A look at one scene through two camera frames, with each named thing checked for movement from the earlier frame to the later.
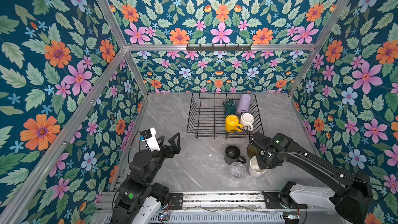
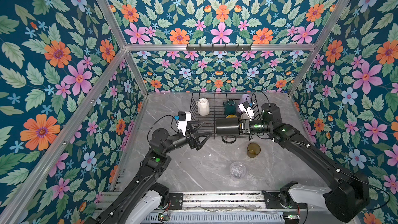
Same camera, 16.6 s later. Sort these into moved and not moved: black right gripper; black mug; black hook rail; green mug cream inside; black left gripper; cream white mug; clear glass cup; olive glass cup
Moved: black right gripper; cream white mug; black left gripper; black mug
Not moved: olive glass cup; green mug cream inside; clear glass cup; black hook rail
